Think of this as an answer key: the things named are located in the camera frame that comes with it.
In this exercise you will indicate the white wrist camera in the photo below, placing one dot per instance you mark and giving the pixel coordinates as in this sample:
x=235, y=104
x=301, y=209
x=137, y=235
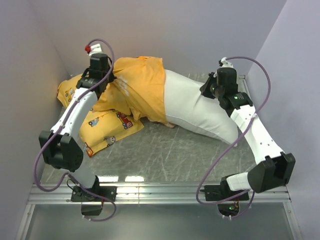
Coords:
x=93, y=49
x=224, y=63

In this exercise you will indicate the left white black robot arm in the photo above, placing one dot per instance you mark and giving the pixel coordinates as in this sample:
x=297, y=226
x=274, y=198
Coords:
x=59, y=147

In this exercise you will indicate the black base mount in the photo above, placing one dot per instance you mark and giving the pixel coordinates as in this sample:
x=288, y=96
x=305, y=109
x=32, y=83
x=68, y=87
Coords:
x=93, y=200
x=228, y=201

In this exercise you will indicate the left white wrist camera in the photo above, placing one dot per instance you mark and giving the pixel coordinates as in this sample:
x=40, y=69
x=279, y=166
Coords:
x=93, y=49

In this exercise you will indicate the orange Mickey Mouse pillowcase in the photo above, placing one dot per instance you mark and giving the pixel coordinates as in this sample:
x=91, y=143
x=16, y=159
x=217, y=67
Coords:
x=138, y=89

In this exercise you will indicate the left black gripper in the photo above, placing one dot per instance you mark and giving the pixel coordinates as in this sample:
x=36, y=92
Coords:
x=111, y=77

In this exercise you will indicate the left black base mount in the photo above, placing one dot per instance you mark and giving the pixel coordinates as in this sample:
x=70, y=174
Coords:
x=93, y=200

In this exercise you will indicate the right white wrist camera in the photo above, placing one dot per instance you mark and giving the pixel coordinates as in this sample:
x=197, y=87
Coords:
x=224, y=63

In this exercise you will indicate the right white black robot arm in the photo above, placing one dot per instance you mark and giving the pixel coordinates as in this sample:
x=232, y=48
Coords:
x=273, y=166

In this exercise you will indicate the yellow vehicle print pillow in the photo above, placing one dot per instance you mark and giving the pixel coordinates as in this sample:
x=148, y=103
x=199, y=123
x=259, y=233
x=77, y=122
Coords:
x=112, y=118

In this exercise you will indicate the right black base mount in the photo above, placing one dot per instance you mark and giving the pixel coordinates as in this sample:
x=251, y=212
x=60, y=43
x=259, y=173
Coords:
x=228, y=201

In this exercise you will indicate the white pillow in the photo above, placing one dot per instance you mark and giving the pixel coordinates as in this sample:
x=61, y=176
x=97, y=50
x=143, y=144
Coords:
x=186, y=107

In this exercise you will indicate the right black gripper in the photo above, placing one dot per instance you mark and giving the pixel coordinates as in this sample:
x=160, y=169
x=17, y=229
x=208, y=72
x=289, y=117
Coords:
x=206, y=89

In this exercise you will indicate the aluminium frame rail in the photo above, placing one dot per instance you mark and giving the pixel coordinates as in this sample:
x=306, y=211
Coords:
x=156, y=172

